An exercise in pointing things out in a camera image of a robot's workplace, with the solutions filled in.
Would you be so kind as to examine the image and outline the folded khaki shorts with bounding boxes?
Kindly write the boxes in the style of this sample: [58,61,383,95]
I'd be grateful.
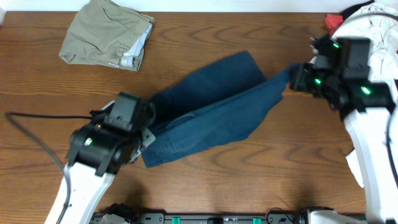
[59,0,155,72]

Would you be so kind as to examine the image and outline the black garment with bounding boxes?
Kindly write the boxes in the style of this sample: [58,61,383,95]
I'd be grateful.
[340,0,374,21]

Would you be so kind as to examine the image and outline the red garment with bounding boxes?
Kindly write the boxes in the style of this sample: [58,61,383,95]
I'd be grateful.
[325,14,343,36]

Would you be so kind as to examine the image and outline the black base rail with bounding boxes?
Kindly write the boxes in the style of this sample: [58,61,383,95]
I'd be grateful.
[90,203,335,224]

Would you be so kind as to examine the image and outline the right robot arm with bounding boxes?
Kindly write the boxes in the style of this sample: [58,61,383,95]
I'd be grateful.
[290,63,397,223]

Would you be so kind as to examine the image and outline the left black cable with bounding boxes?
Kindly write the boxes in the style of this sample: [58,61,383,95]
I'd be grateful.
[4,111,94,224]

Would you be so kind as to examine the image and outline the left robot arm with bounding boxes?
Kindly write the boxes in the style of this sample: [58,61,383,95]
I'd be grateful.
[46,95,156,223]

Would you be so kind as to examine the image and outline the navy blue shorts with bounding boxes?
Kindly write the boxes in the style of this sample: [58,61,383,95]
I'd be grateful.
[142,52,298,168]

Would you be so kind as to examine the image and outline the white patterned shirt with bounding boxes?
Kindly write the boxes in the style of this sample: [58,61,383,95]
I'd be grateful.
[332,2,397,190]

